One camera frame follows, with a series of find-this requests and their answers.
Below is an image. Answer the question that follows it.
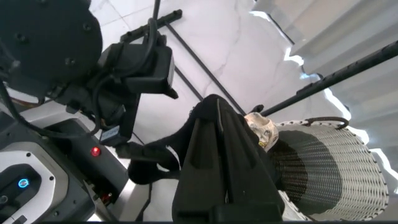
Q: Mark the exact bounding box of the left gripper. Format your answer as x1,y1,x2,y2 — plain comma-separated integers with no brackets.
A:
55,77,162,161

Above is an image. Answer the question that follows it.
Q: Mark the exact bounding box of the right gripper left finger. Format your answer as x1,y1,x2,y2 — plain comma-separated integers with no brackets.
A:
172,118,226,222

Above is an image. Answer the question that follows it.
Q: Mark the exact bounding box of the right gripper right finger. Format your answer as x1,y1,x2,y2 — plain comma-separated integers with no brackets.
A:
214,98,285,222

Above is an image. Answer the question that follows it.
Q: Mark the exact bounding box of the black garment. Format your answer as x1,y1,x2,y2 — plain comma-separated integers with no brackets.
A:
126,93,282,191

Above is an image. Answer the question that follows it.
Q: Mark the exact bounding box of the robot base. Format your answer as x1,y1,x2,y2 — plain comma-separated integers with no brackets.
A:
0,93,153,222

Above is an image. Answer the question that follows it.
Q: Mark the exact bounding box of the white laundry basket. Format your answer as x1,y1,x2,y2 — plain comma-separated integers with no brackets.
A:
267,116,389,222

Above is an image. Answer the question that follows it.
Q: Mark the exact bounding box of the black clothes rack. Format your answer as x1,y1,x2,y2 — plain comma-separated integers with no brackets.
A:
120,0,398,118

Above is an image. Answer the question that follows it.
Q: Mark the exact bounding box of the cream printed garment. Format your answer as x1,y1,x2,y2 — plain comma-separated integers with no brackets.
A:
244,111,280,152

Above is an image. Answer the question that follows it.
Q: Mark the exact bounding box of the white curtain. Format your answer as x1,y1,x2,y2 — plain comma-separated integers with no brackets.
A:
254,0,398,187

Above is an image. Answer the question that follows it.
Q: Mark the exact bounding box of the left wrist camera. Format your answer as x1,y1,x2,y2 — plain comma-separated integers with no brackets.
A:
99,40,177,96

